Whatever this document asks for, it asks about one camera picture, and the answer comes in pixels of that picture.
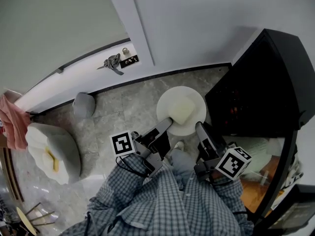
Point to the small grey cushion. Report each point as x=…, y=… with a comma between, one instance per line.
x=83, y=104

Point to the frosted glass window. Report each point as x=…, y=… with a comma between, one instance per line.
x=49, y=33

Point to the person's right shoe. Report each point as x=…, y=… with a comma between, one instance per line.
x=179, y=145

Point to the yellow soft toy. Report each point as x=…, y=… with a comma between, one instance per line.
x=55, y=163

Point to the light green knitted pouf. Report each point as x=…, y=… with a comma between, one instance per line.
x=256, y=149

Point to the pink cloth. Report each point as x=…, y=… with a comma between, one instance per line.
x=14, y=126

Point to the person's checked shirt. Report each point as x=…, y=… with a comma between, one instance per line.
x=160, y=210

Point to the person's right forearm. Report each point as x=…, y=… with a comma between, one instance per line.
x=229, y=195

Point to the person's left forearm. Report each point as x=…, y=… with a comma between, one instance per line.
x=118, y=181

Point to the black flat device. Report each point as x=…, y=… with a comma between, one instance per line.
x=295, y=210

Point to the black cabinet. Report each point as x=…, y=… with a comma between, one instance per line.
x=270, y=70

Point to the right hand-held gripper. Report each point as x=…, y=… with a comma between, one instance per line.
x=211, y=146

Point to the white patterned cloth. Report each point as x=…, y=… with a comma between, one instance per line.
x=294, y=173

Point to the black plate with white marks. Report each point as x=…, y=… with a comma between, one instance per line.
x=129, y=61

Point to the person's right leg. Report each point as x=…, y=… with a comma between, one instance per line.
x=183, y=161

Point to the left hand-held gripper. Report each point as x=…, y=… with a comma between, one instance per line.
x=151, y=146

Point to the yellow round table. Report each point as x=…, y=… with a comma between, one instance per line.
x=24, y=220

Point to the orange mat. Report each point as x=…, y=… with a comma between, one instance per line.
x=258, y=190

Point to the white cushion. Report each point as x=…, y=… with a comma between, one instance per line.
x=37, y=141

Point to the white round plate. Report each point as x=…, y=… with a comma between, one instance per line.
x=182, y=91

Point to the brown wooden frame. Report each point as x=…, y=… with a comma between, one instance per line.
x=9, y=176

